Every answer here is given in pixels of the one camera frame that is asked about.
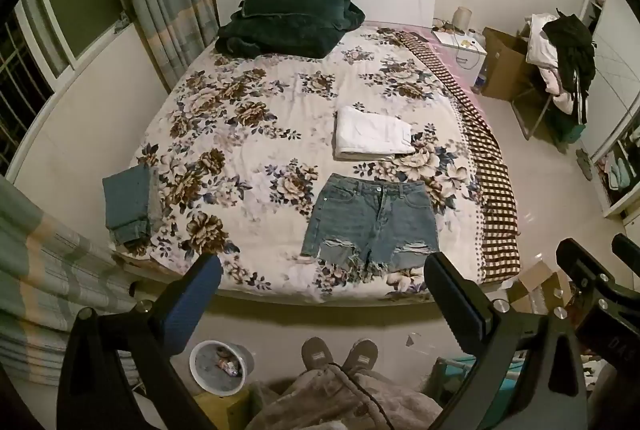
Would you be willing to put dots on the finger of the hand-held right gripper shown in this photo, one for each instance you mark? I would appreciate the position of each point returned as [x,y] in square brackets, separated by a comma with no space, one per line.
[582,265]
[629,250]

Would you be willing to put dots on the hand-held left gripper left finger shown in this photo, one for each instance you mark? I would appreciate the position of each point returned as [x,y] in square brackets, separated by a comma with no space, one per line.
[196,291]

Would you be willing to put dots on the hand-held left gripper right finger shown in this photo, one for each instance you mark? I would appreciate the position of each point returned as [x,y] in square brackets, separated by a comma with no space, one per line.
[452,292]

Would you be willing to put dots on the ripped denim shorts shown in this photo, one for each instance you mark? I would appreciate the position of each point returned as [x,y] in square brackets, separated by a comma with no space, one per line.
[370,220]

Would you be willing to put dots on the folded white pants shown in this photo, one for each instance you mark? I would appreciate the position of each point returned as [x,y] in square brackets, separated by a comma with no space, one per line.
[372,133]

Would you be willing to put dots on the small cardboard box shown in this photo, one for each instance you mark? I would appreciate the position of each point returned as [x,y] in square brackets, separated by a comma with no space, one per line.
[537,287]

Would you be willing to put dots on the white trash bin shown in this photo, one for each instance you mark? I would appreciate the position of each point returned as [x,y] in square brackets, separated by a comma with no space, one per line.
[221,367]

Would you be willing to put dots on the dark slipper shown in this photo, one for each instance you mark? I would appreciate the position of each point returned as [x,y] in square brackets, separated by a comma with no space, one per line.
[584,164]

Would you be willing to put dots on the folded blue jeans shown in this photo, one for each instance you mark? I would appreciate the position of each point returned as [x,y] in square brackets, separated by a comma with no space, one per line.
[127,202]

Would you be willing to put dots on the brown checkered blanket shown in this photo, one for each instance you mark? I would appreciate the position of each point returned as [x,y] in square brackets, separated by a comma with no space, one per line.
[492,180]

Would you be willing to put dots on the yellow box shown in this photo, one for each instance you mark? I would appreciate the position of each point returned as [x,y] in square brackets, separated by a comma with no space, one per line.
[220,412]

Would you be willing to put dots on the person's fuzzy grey robe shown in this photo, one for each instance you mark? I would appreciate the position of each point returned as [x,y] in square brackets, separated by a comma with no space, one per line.
[340,402]

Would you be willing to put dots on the metal folding chair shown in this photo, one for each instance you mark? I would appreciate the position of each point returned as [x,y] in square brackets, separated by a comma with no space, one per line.
[532,110]

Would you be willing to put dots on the floral covered bed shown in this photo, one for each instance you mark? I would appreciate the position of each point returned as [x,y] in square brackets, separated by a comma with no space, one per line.
[280,120]

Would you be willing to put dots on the black garment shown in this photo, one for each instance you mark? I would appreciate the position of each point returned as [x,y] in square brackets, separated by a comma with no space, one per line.
[572,53]

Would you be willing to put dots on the plastic water bottle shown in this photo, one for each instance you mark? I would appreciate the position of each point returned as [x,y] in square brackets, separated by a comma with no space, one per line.
[481,79]

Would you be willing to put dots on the large open cardboard box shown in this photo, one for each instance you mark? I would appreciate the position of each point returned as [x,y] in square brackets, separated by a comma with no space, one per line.
[505,63]

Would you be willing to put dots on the white and pink clothes pile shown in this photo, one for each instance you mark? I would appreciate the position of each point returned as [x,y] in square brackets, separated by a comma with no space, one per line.
[542,43]

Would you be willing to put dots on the white nightstand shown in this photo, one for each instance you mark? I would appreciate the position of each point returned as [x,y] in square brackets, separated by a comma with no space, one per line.
[467,53]

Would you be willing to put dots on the cream jar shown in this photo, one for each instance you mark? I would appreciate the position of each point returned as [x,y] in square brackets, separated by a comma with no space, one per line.
[462,18]

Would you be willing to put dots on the dark green blanket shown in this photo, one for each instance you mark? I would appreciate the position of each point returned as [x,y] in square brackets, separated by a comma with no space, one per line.
[287,18]

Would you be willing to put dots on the window with bars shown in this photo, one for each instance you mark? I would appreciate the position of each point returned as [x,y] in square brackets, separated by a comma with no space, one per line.
[45,45]

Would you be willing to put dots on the white bed headboard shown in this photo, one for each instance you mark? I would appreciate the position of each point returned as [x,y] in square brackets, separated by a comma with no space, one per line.
[390,3]

